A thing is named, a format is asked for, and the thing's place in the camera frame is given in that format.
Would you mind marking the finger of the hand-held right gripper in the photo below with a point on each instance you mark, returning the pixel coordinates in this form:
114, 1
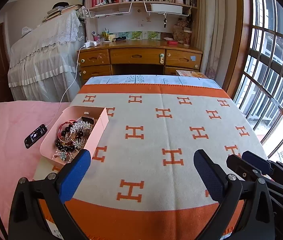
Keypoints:
256, 161
246, 167

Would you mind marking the white charger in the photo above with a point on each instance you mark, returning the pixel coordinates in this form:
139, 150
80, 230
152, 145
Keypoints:
91, 44

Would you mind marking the orange book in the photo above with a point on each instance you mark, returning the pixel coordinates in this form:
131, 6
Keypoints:
191, 74

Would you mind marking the lace covered piano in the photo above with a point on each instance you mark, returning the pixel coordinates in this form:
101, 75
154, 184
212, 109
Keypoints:
46, 52

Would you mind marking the hanging keys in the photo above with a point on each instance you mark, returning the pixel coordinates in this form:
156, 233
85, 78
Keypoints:
165, 21

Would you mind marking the floral curtain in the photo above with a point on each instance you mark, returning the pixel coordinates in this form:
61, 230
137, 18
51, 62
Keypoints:
216, 30

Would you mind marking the pink jewelry tray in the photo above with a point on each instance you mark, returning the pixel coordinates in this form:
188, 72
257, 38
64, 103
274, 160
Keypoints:
99, 130

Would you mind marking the orange patterned blanket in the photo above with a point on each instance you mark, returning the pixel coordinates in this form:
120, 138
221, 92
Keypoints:
156, 142

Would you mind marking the silver flower brooch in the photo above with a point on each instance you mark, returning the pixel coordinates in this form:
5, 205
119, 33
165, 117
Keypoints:
62, 154

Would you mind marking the brown patterned bag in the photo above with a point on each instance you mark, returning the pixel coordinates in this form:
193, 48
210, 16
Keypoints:
179, 30

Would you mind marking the leaf print sheet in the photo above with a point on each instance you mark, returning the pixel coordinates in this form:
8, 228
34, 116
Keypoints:
151, 79

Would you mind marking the wooden desk with drawers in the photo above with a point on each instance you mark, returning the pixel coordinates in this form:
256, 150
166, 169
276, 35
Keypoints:
136, 55

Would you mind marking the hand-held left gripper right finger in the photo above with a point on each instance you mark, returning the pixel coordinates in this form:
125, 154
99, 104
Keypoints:
209, 177

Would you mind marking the white plastic tray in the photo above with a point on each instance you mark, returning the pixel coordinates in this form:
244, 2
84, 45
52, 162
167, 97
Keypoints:
166, 8

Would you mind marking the patterned paper cup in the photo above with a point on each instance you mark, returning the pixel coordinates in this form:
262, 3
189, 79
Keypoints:
187, 38

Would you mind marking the pink bed cover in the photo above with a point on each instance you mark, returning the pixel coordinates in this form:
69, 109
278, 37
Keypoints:
9, 135

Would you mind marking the black smartphone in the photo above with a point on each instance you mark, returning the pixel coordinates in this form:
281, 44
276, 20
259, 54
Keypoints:
35, 137

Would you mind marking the red box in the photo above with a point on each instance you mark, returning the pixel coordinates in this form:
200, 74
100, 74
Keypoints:
172, 42

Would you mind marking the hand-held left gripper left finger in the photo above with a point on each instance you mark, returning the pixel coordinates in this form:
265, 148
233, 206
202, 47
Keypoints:
74, 175

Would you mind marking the stack of books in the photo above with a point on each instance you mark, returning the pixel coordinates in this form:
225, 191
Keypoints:
59, 12

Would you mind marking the black flashlight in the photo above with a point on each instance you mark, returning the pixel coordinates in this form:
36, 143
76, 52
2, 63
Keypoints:
119, 39

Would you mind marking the silver rhinestone hair comb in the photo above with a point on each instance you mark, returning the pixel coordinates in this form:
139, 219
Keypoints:
80, 127

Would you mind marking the barred window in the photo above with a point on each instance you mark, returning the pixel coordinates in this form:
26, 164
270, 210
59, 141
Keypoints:
271, 67

